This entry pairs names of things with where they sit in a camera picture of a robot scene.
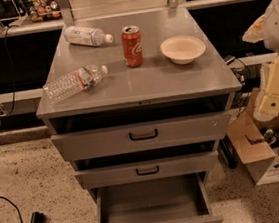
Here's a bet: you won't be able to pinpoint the wall power outlet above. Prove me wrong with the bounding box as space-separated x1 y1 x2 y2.
0 104 7 117

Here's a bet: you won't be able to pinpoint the clear crushed water bottle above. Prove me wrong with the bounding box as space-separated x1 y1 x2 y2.
43 65 109 104

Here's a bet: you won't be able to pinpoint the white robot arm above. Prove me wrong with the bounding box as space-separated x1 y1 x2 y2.
243 0 279 122

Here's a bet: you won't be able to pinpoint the grey bottom drawer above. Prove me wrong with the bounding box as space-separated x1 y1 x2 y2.
96 174 223 223

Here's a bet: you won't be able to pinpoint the grey drawer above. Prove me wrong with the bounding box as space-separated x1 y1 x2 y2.
51 111 232 161
96 174 223 223
74 151 218 189

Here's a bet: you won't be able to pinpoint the black hanging cable left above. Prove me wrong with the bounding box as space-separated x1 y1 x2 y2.
0 24 35 164

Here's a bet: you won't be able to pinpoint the open cardboard box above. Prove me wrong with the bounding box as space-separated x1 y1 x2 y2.
226 88 279 186

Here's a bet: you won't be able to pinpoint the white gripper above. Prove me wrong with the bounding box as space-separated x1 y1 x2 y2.
239 12 279 125

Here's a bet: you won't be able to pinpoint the power strip with cables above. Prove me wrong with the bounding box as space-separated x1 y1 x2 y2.
223 55 251 113

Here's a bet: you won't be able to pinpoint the grey middle drawer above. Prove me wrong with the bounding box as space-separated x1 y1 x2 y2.
74 151 218 189

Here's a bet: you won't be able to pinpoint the white paper bowl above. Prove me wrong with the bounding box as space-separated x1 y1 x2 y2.
160 35 206 65

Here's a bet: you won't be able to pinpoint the grey top drawer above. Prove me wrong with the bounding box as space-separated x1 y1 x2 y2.
51 111 232 161

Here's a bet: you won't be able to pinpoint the colourful items on shelf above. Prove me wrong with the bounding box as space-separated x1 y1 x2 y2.
28 0 61 23

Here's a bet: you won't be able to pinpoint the red soda can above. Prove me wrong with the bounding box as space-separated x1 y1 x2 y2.
121 25 143 67

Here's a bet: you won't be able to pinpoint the grey metal drawer cabinet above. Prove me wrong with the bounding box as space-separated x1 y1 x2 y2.
25 0 254 209

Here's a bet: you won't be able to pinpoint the white labelled water bottle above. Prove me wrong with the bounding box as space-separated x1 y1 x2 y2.
63 26 114 47

